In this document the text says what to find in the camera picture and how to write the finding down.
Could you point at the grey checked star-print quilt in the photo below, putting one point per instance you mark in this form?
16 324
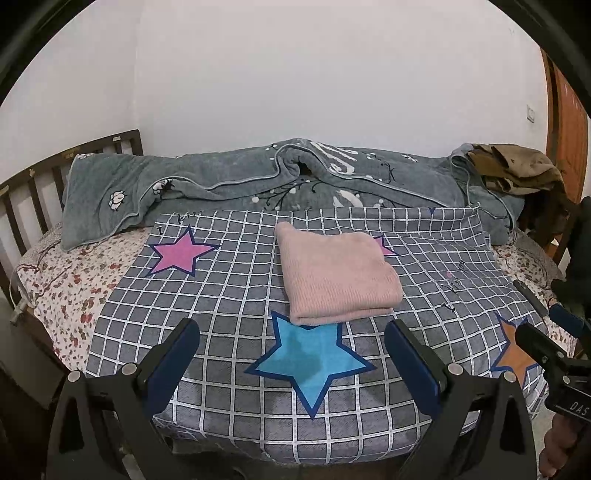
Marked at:
221 300

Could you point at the floral bed sheet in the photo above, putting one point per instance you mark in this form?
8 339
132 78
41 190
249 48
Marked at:
78 281

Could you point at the pink knit sweater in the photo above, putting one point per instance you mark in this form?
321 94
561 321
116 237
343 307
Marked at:
337 272

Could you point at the wooden chair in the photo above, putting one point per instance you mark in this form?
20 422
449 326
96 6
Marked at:
556 240

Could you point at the dark cloth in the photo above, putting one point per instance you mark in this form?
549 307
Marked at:
579 258

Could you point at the grey-green floral blanket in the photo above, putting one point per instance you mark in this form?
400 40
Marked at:
207 180

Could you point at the brown jacket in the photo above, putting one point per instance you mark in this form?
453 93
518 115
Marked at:
521 164

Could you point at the white wall switch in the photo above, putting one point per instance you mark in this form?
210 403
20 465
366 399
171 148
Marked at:
532 113

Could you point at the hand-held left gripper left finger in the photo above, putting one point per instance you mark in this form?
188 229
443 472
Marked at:
173 364

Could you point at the dark wooden headboard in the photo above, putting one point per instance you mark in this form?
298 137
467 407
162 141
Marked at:
120 138

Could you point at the black remote control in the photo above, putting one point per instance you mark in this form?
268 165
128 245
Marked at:
528 295

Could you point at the person's right hand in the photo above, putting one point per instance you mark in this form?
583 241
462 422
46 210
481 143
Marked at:
568 450

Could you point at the wooden door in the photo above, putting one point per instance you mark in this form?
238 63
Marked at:
570 134

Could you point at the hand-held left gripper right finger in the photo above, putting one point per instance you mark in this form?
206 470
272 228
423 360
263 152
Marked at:
413 369

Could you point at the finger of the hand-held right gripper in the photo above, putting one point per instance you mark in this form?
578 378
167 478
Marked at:
540 344
568 318

